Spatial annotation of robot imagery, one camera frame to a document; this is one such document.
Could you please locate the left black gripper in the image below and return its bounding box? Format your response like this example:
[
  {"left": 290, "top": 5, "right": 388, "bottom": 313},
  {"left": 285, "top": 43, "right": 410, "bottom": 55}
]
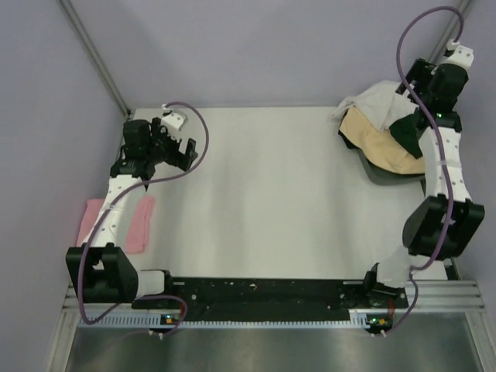
[{"left": 145, "top": 118, "right": 196, "bottom": 171}]

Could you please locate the white and green t shirt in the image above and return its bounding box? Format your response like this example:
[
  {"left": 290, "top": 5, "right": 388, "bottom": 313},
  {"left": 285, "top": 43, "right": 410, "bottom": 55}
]
[{"left": 332, "top": 81, "right": 422, "bottom": 159}]

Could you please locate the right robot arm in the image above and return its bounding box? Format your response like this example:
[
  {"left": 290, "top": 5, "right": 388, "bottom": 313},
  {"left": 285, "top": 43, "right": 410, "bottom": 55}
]
[{"left": 361, "top": 57, "right": 485, "bottom": 307}]

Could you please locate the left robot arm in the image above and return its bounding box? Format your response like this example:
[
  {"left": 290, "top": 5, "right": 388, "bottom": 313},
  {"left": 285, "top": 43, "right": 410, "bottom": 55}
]
[{"left": 66, "top": 108, "right": 198, "bottom": 308}]

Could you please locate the pink folded t shirt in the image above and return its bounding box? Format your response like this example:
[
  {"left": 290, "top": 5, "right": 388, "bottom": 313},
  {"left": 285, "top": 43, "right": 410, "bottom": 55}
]
[{"left": 77, "top": 195, "right": 155, "bottom": 254}]

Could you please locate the dark grey bin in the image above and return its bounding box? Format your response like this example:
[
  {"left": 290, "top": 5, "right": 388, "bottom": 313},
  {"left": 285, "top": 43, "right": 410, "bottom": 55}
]
[{"left": 357, "top": 149, "right": 425, "bottom": 186}]

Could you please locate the beige t shirt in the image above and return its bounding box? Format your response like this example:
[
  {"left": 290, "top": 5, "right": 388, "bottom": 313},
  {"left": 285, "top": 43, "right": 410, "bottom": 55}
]
[{"left": 339, "top": 107, "right": 425, "bottom": 175}]

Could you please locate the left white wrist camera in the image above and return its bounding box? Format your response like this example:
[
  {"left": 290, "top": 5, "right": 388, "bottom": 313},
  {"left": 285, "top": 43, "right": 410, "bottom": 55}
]
[{"left": 161, "top": 108, "right": 188, "bottom": 132}]

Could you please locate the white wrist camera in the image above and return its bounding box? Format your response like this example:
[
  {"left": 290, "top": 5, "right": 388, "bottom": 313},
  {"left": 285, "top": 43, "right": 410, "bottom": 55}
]
[
  {"left": 161, "top": 108, "right": 188, "bottom": 132},
  {"left": 440, "top": 39, "right": 474, "bottom": 71}
]

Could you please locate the left corner aluminium post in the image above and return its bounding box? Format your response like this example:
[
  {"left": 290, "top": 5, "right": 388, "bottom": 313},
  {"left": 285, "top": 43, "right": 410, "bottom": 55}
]
[{"left": 57, "top": 0, "right": 131, "bottom": 118}]

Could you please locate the corner aluminium post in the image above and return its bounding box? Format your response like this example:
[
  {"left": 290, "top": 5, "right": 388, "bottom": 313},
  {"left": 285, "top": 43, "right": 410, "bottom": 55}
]
[
  {"left": 428, "top": 0, "right": 474, "bottom": 63},
  {"left": 57, "top": 0, "right": 131, "bottom": 118}
]

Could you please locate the grey slotted cable duct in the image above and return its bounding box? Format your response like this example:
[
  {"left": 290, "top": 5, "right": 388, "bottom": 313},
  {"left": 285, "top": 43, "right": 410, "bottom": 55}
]
[{"left": 94, "top": 313, "right": 391, "bottom": 329}]

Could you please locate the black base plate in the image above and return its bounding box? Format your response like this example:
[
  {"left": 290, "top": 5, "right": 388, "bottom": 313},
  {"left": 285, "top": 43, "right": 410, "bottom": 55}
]
[{"left": 131, "top": 275, "right": 410, "bottom": 322}]

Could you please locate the right corner aluminium post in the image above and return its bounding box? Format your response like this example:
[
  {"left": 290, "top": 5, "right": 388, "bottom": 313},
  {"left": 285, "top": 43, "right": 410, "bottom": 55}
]
[{"left": 428, "top": 0, "right": 474, "bottom": 63}]

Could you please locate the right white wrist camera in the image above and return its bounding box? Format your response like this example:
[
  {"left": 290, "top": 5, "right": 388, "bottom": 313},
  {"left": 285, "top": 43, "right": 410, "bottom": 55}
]
[{"left": 440, "top": 39, "right": 474, "bottom": 71}]

